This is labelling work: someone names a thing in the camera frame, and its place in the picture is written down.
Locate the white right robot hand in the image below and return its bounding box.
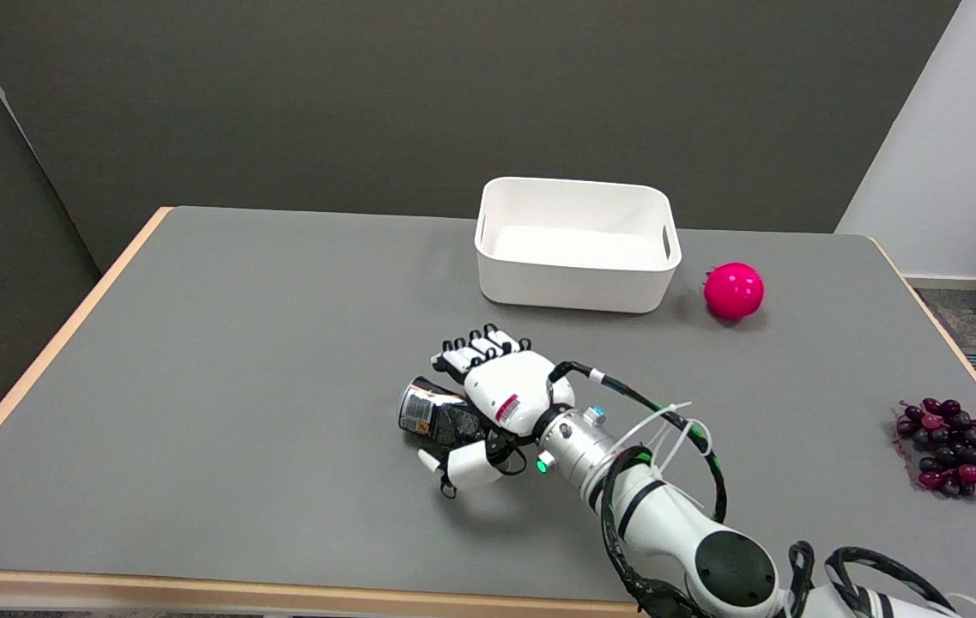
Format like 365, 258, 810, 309
417, 324, 577, 500

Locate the crushed black can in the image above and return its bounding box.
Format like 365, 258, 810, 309
398, 377, 488, 449

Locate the white plastic bin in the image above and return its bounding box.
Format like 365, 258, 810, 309
474, 177, 682, 314

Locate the red toy pomegranate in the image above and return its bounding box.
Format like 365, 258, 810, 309
703, 262, 766, 322

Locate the purple toy grape bunch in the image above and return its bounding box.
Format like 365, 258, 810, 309
892, 397, 976, 498

